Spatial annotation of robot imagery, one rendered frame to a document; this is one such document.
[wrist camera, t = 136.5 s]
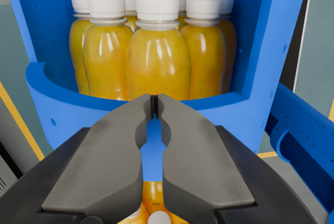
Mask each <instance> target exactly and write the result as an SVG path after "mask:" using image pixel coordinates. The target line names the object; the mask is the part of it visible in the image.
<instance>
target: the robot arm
mask: <svg viewBox="0 0 334 224"><path fill-rule="evenodd" d="M155 107H156V119H159V121H160V122H161V124H162V143H163V144H164V145H165V146H166V149H165V150H164V152H163V197H164V206H165V208H166V209H167V210H168V211H169V212H171V213H173V214H174V215H176V216H178V217H180V218H181V219H183V220H185V221H186V222H188V223H190V224H318V223H317V222H316V220H315V219H314V217H313V216H312V214H311V213H310V211H309V210H308V209H307V207H306V206H305V204H304V203H303V202H302V200H301V199H300V198H299V197H298V195H297V194H296V193H295V192H294V190H293V189H292V188H291V187H290V186H289V185H288V184H287V182H286V181H285V180H284V179H283V178H282V177H281V176H280V175H279V174H278V173H277V172H276V171H275V170H274V169H273V168H271V167H270V166H269V165H268V164H267V163H266V162H265V161H263V160H262V159H261V158H260V157H259V156H258V155H256V154H255V153H254V152H253V151H252V150H250V149H249V148H248V147H247V146H246V145H244V144H243V143H242V142H241V141H240V140H239V139H237V138H236V137H235V136H234V135H233V134H231V133H230V132H229V131H228V130H227V129H226V128H224V127H223V126H222V125H218V126H215V125H214V124H213V123H212V122H211V121H209V120H208V119H207V118H206V117H204V116H203V115H202V114H200V113H199V112H198V111H196V110H194V109H193V108H191V107H189V106H187V105H185V104H183V103H181V102H179V101H177V100H176V99H174V98H172V97H170V96H168V95H166V94H163V93H161V94H158V95H150V94H147V93H146V94H143V95H141V96H139V97H137V98H135V99H133V100H131V101H129V102H127V103H126V104H124V105H122V106H120V107H118V108H116V109H114V110H112V111H111V112H109V113H108V114H106V115H105V116H103V117H102V118H100V119H99V120H98V121H97V122H96V123H94V124H93V125H92V126H91V127H82V128H81V129H80V130H79V131H77V132H76V133H75V134H74V135H72V136H71V137H70V138H69V139H67V140H66V141H65V142H64V143H62V144H61V145H60V146H59V147H57V148H56V149H55V150H54V151H52V152H51V153H50V154H49V155H47V156H46V157H45V158H44V159H42V160H41V161H40V162H39V163H37V164H36V165H35V166H34V167H32V168H31V169H30V170H29V171H27V172H26V173H25V174H24V175H23V176H22V177H20V178H19V179H18V180H17V181H16V182H15V183H14V184H13V185H12V186H11V187H10V188H9V189H8V190H7V191H6V192H5V193H4V194H3V195H2V196H1V197H0V224H117V223H119V222H121V221H122V220H124V219H125V218H127V217H129V216H130V215H132V214H134V213H135V212H136V211H137V210H138V209H139V208H140V205H141V201H142V193H143V185H144V181H143V166H142V154H141V152H140V149H141V148H142V146H143V145H144V144H145V143H146V142H147V124H148V123H149V122H150V121H151V119H154V112H155Z"/></svg>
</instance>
